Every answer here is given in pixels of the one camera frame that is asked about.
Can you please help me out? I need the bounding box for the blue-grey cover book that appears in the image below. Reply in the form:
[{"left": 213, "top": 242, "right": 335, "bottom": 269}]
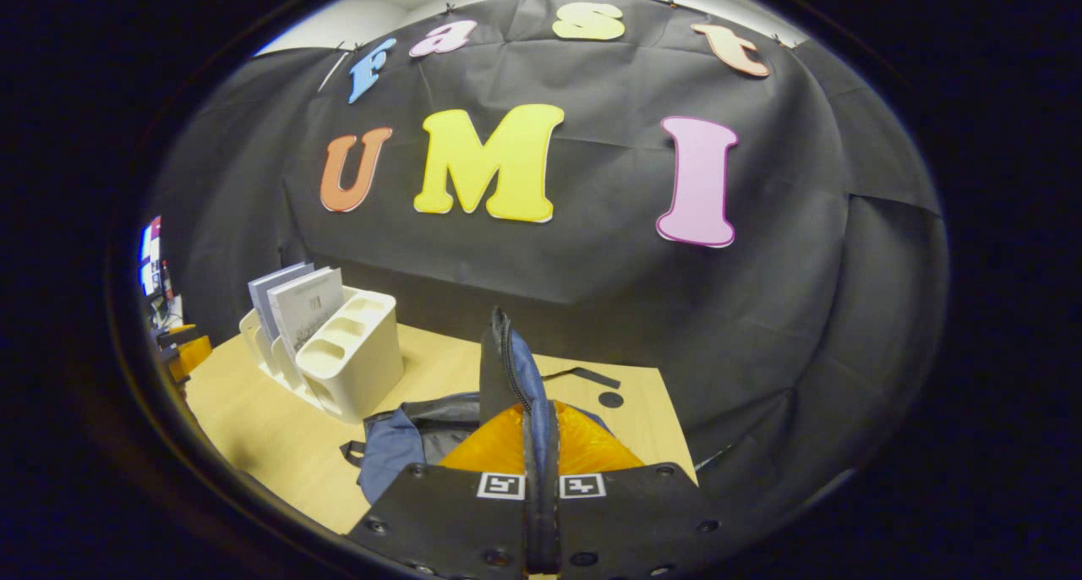
[{"left": 248, "top": 262, "right": 315, "bottom": 344}]

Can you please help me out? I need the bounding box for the blue schoolbag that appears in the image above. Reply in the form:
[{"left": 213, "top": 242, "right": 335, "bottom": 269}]
[{"left": 341, "top": 307, "right": 648, "bottom": 505}]

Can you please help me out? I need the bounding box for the black backdrop cloth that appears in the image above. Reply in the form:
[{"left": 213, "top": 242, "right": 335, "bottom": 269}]
[{"left": 148, "top": 0, "right": 952, "bottom": 513}]

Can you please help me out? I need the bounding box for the white patterned cover book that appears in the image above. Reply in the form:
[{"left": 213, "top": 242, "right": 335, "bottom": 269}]
[{"left": 267, "top": 267, "right": 345, "bottom": 361}]

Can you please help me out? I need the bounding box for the white plastic bookshelf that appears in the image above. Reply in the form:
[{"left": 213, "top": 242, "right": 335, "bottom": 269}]
[{"left": 239, "top": 286, "right": 405, "bottom": 424}]

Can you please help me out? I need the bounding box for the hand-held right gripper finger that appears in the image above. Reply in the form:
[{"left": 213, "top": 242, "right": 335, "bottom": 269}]
[
  {"left": 541, "top": 399, "right": 721, "bottom": 580},
  {"left": 347, "top": 401, "right": 543, "bottom": 580}
]

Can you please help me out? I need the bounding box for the computer monitor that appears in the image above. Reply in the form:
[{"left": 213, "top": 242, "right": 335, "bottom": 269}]
[{"left": 139, "top": 216, "right": 163, "bottom": 298}]

